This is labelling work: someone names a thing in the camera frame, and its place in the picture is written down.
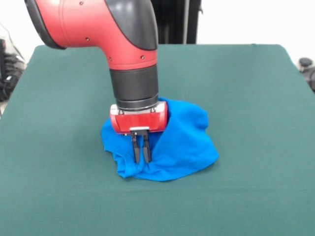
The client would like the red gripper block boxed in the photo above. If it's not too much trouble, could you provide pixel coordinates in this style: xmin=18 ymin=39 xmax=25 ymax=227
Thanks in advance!
xmin=109 ymin=102 xmax=170 ymax=164

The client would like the blue shirt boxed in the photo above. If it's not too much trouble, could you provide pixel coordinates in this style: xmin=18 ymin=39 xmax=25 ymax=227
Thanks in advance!
xmin=100 ymin=97 xmax=220 ymax=183

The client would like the dark green table cloth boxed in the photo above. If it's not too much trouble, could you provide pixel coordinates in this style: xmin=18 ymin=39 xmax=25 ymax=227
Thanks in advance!
xmin=0 ymin=43 xmax=315 ymax=236

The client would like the grey stand foot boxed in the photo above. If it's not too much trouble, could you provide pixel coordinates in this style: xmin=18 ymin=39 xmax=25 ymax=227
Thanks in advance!
xmin=298 ymin=57 xmax=315 ymax=93

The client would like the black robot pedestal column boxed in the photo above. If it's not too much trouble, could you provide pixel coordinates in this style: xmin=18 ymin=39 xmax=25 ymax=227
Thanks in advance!
xmin=154 ymin=0 xmax=204 ymax=45

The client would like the black cable pile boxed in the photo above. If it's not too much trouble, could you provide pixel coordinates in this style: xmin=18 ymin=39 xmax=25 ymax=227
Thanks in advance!
xmin=0 ymin=38 xmax=27 ymax=103

